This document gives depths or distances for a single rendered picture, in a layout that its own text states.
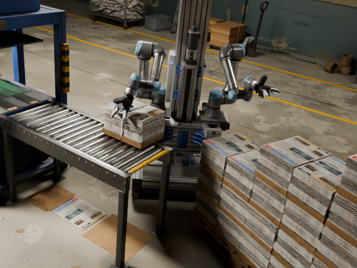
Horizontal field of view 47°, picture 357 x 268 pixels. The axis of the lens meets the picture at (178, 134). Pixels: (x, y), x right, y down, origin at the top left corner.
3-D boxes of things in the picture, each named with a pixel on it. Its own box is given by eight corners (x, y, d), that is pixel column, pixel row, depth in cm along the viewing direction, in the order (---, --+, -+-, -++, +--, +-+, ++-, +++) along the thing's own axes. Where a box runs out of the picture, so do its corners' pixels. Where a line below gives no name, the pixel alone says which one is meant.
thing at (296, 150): (298, 136, 288) (298, 135, 287) (332, 155, 267) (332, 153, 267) (261, 146, 268) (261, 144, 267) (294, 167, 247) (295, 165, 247)
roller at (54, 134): (93, 124, 342) (93, 118, 340) (48, 142, 306) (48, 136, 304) (89, 122, 345) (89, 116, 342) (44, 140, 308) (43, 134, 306)
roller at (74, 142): (111, 131, 333) (111, 125, 331) (67, 151, 297) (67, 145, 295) (106, 129, 336) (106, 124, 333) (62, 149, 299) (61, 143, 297)
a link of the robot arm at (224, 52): (219, 41, 335) (235, 97, 326) (230, 41, 341) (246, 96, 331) (212, 48, 345) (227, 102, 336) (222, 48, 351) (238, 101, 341)
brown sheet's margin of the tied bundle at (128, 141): (163, 137, 321) (163, 133, 319) (140, 149, 298) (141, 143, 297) (147, 131, 328) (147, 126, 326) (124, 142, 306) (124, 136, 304)
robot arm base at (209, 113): (203, 111, 373) (204, 101, 369) (219, 112, 375) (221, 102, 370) (204, 118, 360) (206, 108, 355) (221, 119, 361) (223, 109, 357)
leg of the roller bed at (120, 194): (125, 266, 304) (129, 189, 274) (119, 270, 299) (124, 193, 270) (119, 262, 306) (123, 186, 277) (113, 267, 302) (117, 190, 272)
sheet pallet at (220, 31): (246, 49, 952) (250, 25, 928) (230, 55, 888) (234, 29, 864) (202, 38, 1008) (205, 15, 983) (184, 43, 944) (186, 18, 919)
